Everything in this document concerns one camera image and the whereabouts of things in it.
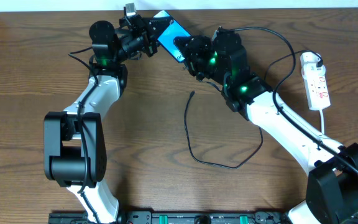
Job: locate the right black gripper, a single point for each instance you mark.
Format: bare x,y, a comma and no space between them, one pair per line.
190,50

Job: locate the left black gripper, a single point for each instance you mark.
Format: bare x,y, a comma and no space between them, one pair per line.
150,37

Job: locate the blue Galaxy smartphone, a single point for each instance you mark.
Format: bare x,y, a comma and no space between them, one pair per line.
167,40

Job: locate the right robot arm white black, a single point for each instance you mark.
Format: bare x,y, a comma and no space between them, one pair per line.
332,168

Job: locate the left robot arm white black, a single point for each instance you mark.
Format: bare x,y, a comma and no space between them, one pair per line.
74,147

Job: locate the white charger plug adapter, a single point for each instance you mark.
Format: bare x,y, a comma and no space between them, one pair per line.
309,65

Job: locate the white power strip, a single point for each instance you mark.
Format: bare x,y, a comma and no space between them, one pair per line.
316,89

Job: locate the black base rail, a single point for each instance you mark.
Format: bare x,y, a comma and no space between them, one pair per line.
144,217

